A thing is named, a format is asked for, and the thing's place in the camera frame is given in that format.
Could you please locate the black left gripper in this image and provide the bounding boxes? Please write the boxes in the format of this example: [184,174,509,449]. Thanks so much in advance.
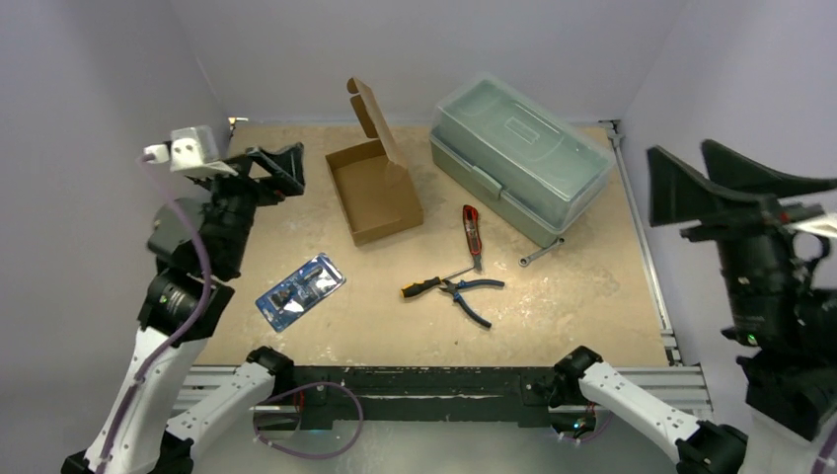
[194,140,303,274]

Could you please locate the brown cardboard express box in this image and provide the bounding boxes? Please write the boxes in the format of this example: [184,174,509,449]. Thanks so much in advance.
[325,76,424,247]

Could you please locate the blue packaged item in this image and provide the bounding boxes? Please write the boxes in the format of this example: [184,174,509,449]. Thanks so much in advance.
[255,253,346,333]

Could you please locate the red utility knife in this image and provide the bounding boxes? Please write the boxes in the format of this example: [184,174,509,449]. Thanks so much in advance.
[462,204,483,272]

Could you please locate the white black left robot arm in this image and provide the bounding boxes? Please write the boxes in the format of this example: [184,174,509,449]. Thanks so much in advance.
[61,139,305,473]

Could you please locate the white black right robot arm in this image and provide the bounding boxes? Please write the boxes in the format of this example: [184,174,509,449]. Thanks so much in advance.
[546,139,836,473]

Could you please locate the yellow black screwdriver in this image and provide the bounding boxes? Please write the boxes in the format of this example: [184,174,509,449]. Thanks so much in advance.
[401,266,475,298]

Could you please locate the silver wrench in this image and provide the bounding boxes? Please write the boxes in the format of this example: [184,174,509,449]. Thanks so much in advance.
[518,237,565,268]

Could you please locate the translucent green plastic toolbox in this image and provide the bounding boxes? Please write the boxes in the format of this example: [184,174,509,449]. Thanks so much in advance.
[429,74,615,247]

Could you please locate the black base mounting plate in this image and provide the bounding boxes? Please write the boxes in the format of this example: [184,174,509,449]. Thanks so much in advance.
[256,365,608,435]

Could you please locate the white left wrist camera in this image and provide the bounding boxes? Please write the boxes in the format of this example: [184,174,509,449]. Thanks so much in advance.
[140,125,238,180]

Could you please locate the aluminium frame rail right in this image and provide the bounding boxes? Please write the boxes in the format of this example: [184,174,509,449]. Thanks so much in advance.
[597,119,683,366]

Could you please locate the aluminium frame rail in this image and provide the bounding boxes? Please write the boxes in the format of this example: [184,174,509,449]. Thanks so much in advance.
[117,364,730,474]
[597,119,683,366]

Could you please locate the blue handled pliers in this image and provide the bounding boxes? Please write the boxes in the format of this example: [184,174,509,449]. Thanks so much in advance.
[440,278,505,330]

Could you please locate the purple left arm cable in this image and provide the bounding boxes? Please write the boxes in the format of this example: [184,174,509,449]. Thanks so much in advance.
[94,153,364,474]

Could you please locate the aluminium front frame rail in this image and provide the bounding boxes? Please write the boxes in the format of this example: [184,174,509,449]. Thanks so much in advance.
[117,364,730,474]

